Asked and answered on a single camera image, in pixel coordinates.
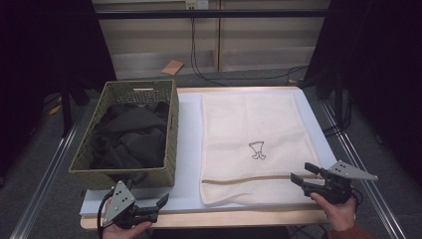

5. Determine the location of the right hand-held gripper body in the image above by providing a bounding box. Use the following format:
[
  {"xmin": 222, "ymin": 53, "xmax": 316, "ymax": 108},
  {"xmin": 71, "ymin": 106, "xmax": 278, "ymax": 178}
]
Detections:
[{"xmin": 302, "ymin": 160, "xmax": 379, "ymax": 205}]

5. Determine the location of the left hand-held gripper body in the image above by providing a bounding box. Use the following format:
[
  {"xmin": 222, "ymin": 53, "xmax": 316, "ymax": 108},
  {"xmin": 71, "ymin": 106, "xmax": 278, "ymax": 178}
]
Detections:
[{"xmin": 103, "ymin": 180, "xmax": 159, "ymax": 230}]

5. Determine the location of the green woven basket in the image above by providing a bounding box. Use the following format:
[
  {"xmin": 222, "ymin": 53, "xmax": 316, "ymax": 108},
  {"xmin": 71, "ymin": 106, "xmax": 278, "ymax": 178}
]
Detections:
[{"xmin": 68, "ymin": 79, "xmax": 180, "ymax": 191}]

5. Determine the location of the black garment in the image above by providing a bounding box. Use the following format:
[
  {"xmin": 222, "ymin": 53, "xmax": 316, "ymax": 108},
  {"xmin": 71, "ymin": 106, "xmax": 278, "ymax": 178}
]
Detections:
[{"xmin": 89, "ymin": 101, "xmax": 171, "ymax": 170}]

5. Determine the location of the white mesh laundry bag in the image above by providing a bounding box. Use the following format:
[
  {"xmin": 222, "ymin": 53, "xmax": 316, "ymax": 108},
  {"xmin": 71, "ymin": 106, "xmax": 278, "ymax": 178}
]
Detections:
[{"xmin": 199, "ymin": 91, "xmax": 324, "ymax": 206}]

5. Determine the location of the person's left hand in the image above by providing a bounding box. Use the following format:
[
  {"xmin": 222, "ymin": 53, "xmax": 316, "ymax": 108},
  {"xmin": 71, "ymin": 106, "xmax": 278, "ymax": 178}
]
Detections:
[{"xmin": 102, "ymin": 220, "xmax": 153, "ymax": 239}]

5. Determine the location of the person's right hand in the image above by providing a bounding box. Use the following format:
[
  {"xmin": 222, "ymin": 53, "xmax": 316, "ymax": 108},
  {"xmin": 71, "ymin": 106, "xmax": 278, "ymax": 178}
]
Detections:
[{"xmin": 310, "ymin": 192, "xmax": 358, "ymax": 232}]

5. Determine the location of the white foam mat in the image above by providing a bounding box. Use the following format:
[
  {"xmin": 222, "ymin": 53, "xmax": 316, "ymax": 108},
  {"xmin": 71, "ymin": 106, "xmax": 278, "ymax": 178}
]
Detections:
[{"xmin": 79, "ymin": 88, "xmax": 339, "ymax": 218}]

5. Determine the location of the black metal stand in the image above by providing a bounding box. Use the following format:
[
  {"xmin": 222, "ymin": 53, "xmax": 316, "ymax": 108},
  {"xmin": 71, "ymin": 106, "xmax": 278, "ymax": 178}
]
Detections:
[
  {"xmin": 59, "ymin": 83, "xmax": 74, "ymax": 138},
  {"xmin": 332, "ymin": 76, "xmax": 344, "ymax": 127}
]

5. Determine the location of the yellow tape strip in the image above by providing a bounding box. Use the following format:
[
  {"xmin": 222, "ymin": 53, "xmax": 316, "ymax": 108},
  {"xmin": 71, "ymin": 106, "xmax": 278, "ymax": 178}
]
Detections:
[{"xmin": 49, "ymin": 96, "xmax": 64, "ymax": 116}]

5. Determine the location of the brown cardboard piece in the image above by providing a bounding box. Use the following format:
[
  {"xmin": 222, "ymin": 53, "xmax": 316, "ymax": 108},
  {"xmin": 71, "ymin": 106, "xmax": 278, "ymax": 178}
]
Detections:
[{"xmin": 160, "ymin": 59, "xmax": 185, "ymax": 77}]

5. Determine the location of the black curtain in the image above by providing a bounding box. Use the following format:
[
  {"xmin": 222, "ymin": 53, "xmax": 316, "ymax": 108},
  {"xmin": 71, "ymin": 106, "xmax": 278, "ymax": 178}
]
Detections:
[
  {"xmin": 303, "ymin": 0, "xmax": 422, "ymax": 187},
  {"xmin": 0, "ymin": 0, "xmax": 117, "ymax": 177}
]

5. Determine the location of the black horizontal bar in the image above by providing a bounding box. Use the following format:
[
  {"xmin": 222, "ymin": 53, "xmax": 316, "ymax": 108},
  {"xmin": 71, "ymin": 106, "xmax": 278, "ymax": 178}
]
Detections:
[{"xmin": 95, "ymin": 9, "xmax": 331, "ymax": 20}]

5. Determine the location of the right hand-held gripper black cable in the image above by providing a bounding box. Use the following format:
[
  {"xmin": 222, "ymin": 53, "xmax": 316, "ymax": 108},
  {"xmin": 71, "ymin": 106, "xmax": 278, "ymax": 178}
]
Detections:
[{"xmin": 349, "ymin": 187, "xmax": 364, "ymax": 213}]

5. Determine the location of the aluminium floor rail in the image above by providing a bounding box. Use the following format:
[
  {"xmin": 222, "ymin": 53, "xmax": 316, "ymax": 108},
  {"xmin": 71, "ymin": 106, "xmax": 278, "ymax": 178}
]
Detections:
[
  {"xmin": 9, "ymin": 113, "xmax": 84, "ymax": 239},
  {"xmin": 319, "ymin": 101, "xmax": 407, "ymax": 239}
]

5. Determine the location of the black floor cable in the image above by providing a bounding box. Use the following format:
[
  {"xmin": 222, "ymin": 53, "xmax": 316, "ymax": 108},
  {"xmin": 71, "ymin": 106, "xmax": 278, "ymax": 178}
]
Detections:
[{"xmin": 322, "ymin": 99, "xmax": 352, "ymax": 137}]

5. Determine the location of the black wall cable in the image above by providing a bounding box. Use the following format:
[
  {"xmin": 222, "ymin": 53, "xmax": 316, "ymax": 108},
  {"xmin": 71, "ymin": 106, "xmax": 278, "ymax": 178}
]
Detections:
[{"xmin": 189, "ymin": 17, "xmax": 310, "ymax": 88}]

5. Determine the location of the white wall power outlet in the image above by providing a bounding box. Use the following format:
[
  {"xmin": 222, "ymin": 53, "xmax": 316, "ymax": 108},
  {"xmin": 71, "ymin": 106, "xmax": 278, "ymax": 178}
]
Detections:
[{"xmin": 184, "ymin": 0, "xmax": 210, "ymax": 10}]

